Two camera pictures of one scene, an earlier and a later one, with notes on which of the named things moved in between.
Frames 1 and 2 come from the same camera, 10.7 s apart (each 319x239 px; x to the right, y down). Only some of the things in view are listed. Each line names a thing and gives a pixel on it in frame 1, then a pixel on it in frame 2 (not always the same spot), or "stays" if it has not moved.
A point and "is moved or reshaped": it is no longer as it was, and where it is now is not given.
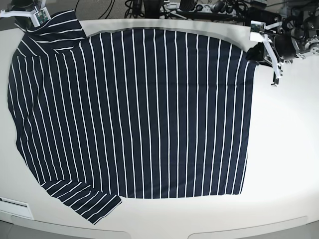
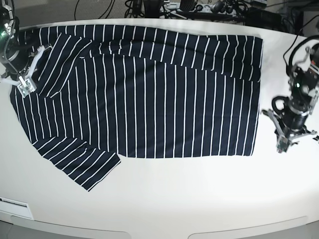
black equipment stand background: (152, 8) stays
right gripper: (285, 46) to (293, 120)
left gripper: (25, 22) to (16, 58)
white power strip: (207, 8) stays
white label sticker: (16, 207) stays
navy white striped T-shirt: (136, 113) is moved or reshaped
